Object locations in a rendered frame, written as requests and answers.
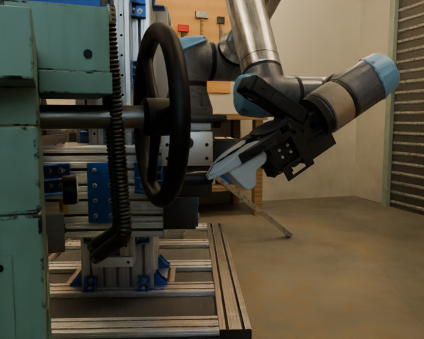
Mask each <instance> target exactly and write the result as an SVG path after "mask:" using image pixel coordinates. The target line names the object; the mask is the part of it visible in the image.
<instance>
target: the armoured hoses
mask: <svg viewBox="0 0 424 339"><path fill-rule="evenodd" d="M100 7H106V8H108V17H109V45H110V72H111V73H112V94H111V95H109V96H106V97H103V98H102V99H103V102H102V103H103V104H104V105H106V106H107V107H108V111H109V112H110V116H111V118H110V120H111V122H110V123H109V124H110V126H109V127H108V128H106V129H105V131H106V134H105V135H106V138H105V139H106V140H107V141H106V143H107V145H106V147H107V155H108V156H107V159H108V161H107V162H108V163H109V164H108V167H109V168H108V171H109V172H108V174H109V178H110V179H109V182H110V184H109V185H110V190H111V191H110V193H111V195H110V197H111V199H110V200H111V201H112V202H111V205H112V206H111V208H112V216H113V217H112V219H113V221H112V226H111V227H110V228H109V229H107V230H105V231H104V232H103V233H101V234H99V235H98V236H97V237H95V238H94V239H93V240H91V241H89V243H88V244H87V249H88V251H90V252H91V254H90V255H89V257H90V262H92V263H93V264H98V263H100V262H101V261H103V260H104V259H106V258H107V257H109V256H110V255H112V254H113V253H115V252H116V251H118V250H119V249H121V248H122V247H124V246H125V245H127V243H128V242H129V240H130V238H131V234H132V231H131V229H132V227H131V225H132V223H131V221H132V219H131V211H130V209H131V207H130V205H131V204H130V199H129V197H130V196H129V191H128V189H129V187H128V185H129V183H128V181H129V180H128V179H127V178H128V175H127V173H128V171H127V168H128V167H127V166H126V165H127V162H126V161H127V159H126V158H125V157H126V156H127V155H126V154H125V153H126V150H125V149H126V147H125V144H126V143H125V138H124V136H125V134H124V131H125V130H124V129H123V128H124V127H125V126H124V125H123V121H122V116H121V115H122V112H121V111H122V110H123V108H122V103H121V102H122V100H121V97H122V96H121V93H122V92H121V90H120V89H121V86H120V84H121V82H120V77H119V76H120V73H119V71H120V69H119V66H120V65H119V63H118V62H119V60H118V57H119V56H118V55H117V54H118V51H117V49H118V46H117V44H118V42H117V41H116V40H117V39H118V38H117V37H116V35H117V33H116V30H117V29H116V28H115V26H116V7H115V6H114V5H111V4H102V5H100Z"/></svg>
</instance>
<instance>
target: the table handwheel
mask: <svg viewBox="0 0 424 339"><path fill-rule="evenodd" d="M158 44H160V46H161V49H162V52H163V56H164V61H165V65H166V72H167V77H168V89H169V98H160V97H159V94H158V90H157V85H156V82H155V75H154V70H153V58H154V56H155V52H156V49H157V46H158ZM122 108H123V110H122V111H121V112H122V115H121V116H122V121H123V125H124V126H125V127H124V128H133V129H134V139H135V153H136V158H137V166H138V170H139V176H140V179H141V183H142V186H143V189H144V192H145V195H146V197H147V198H148V200H149V201H150V202H151V204H153V205H154V206H156V207H160V208H165V207H167V206H170V205H171V204H172V203H173V202H174V201H175V200H176V199H177V197H178V195H179V193H180V191H181V189H182V185H183V183H184V179H185V175H186V169H187V165H188V156H189V150H190V131H191V106H190V86H189V80H188V71H187V66H186V60H185V56H184V52H183V49H182V45H181V43H180V41H179V38H178V36H177V34H176V33H175V31H174V30H173V28H172V27H171V26H170V25H168V24H167V23H164V22H155V23H153V24H152V25H150V26H149V27H148V29H146V31H145V33H144V35H143V38H142V40H141V44H140V47H139V52H138V56H137V63H136V68H135V81H134V92H133V106H122ZM110 118H111V116H110V112H109V111H108V107H107V106H106V105H58V104H41V105H40V128H41V129H93V128H108V127H109V126H110V124H109V123H110V122H111V120H110ZM149 136H150V141H149ZM161 136H170V142H169V151H168V162H167V167H166V174H165V177H164V181H163V184H162V187H161V188H160V185H159V183H158V181H157V163H158V155H159V150H160V140H161Z"/></svg>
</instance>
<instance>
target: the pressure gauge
mask: <svg viewBox="0 0 424 339"><path fill-rule="evenodd" d="M62 193H63V199H62V200H59V210H63V212H64V215H66V214H67V205H69V204H78V203H79V187H78V179H77V175H72V176H63V177H62Z"/></svg>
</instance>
